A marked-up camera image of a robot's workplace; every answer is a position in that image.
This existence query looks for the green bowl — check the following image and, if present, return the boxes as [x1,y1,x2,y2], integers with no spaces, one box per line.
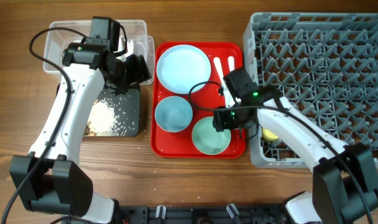
[191,116,231,156]

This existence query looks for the white napkin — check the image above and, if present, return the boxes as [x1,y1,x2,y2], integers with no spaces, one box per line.
[118,38,134,58]

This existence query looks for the food scraps with rice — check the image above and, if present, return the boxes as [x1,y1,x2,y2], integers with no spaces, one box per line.
[83,97,139,137]

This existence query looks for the yellow plastic cup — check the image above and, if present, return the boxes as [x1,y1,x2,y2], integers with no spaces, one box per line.
[261,127,279,142]

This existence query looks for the small blue bowl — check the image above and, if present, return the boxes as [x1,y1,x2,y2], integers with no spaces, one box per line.
[154,96,193,133]

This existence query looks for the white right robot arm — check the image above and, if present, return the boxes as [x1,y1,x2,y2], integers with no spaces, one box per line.
[210,68,378,223]

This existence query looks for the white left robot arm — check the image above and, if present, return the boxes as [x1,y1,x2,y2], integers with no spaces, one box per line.
[3,16,151,223]

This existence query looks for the black waste tray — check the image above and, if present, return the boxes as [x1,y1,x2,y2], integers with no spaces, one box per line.
[50,81,142,138]

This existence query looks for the grey dishwasher rack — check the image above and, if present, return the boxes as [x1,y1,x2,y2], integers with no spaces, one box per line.
[243,12,378,167]

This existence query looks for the red plastic tray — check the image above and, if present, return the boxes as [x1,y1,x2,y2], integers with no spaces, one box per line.
[150,42,246,159]

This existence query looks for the white plastic spoon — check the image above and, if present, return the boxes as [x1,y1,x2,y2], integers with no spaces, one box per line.
[213,57,225,86]

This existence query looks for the white plastic fork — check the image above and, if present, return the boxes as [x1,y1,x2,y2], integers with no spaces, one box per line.
[228,56,236,72]

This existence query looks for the light blue plate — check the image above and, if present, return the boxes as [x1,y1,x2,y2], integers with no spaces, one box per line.
[156,44,211,95]

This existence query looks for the clear plastic bin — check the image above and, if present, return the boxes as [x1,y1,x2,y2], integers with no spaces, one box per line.
[44,20,155,85]

